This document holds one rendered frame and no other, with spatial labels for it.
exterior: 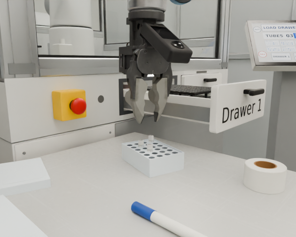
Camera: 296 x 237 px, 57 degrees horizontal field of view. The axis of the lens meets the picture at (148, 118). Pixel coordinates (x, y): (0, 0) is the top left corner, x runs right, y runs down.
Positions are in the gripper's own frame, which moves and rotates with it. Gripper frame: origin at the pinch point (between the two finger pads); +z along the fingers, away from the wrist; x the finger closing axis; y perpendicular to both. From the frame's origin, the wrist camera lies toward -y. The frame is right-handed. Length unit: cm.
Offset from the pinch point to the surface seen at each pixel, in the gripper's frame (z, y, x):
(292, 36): -25, 41, -112
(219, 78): -4, 43, -64
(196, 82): -3, 38, -46
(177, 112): 1.9, 9.5, -14.5
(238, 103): -0.9, 0.5, -26.8
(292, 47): -19, 38, -108
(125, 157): 10.3, 6.4, 2.4
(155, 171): 10.1, -4.1, 1.0
